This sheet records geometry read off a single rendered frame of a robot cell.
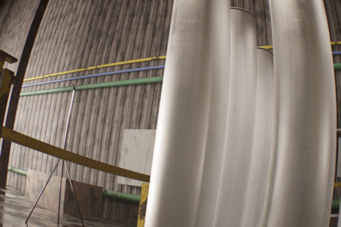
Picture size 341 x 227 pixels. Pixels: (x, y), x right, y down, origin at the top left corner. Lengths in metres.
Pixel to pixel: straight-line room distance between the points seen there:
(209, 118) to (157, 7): 7.68
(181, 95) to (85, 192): 6.03
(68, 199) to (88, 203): 0.61
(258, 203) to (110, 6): 8.64
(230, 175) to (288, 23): 0.48
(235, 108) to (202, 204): 0.39
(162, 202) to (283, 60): 0.41
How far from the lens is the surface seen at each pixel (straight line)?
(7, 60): 1.56
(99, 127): 7.88
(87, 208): 6.81
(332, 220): 4.48
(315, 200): 0.64
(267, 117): 1.34
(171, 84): 0.79
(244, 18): 1.16
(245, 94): 1.04
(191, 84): 0.76
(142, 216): 3.22
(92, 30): 9.48
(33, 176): 7.14
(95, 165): 1.92
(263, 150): 1.30
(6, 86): 1.50
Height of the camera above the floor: 0.66
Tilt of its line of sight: 18 degrees up
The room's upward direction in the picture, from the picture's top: 7 degrees clockwise
